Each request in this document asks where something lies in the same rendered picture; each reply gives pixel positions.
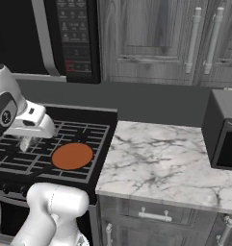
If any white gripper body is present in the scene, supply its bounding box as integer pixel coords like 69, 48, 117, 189
4, 112, 57, 139

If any orange saucepan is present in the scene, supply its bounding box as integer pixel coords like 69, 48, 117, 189
51, 142, 95, 171

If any black stove with grates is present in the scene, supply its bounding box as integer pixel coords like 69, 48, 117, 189
0, 103, 119, 246

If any black stove knob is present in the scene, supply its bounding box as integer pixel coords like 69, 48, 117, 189
1, 183, 13, 194

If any black microwave oven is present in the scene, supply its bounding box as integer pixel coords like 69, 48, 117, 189
0, 0, 102, 86

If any grey wooden base cupboard door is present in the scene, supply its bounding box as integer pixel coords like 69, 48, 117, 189
100, 216, 207, 246
205, 212, 232, 246

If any grey wooden drawer front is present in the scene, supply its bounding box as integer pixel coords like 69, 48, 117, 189
128, 199, 194, 227

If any black toaster oven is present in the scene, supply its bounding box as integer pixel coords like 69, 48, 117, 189
200, 88, 232, 172

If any silver microwave handle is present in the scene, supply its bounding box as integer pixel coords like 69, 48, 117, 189
31, 0, 62, 78

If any silver base cupboard handle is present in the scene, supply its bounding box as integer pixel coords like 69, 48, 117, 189
215, 215, 232, 246
104, 222, 115, 246

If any silver drawer handle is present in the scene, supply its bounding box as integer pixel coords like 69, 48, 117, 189
138, 207, 173, 223

